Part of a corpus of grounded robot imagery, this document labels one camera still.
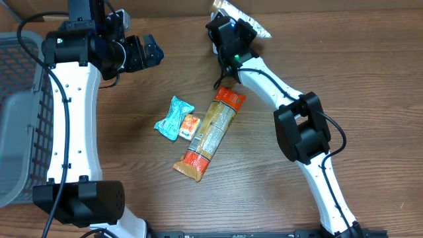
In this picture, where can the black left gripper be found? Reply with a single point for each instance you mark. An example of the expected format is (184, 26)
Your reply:
(141, 59)

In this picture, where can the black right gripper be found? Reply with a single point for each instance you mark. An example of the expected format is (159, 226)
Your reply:
(243, 29)

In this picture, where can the white tube gold cap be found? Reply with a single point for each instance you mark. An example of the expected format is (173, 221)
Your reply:
(227, 9)

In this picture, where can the teal snack pouch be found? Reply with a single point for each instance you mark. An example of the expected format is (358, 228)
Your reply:
(170, 125)

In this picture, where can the small orange box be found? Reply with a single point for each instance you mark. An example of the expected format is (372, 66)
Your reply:
(189, 127)

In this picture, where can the orange brown snack packet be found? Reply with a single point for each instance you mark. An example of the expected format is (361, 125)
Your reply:
(209, 135)

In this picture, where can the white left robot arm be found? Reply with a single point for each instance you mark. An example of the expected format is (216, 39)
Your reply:
(77, 57)

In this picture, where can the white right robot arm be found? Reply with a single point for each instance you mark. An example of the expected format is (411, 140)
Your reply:
(301, 125)

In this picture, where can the white barcode scanner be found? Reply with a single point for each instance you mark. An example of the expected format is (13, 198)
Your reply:
(216, 29)

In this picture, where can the grey plastic mesh basket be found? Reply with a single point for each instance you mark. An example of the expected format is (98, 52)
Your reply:
(26, 123)

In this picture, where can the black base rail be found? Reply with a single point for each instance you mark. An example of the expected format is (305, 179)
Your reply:
(300, 233)

